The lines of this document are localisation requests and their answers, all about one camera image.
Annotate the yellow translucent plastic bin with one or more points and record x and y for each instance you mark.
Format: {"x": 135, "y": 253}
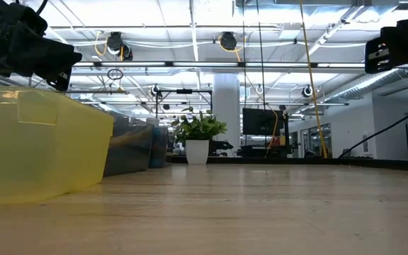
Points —
{"x": 37, "y": 152}

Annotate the white building column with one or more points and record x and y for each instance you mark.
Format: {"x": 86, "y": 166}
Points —
{"x": 227, "y": 113}

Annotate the black background rig frame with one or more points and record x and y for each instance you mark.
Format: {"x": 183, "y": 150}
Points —
{"x": 184, "y": 91}

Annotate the black computer monitor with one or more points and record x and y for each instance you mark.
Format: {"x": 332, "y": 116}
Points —
{"x": 262, "y": 121}

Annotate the green plant in white pot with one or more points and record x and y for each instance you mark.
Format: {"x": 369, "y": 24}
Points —
{"x": 197, "y": 134}

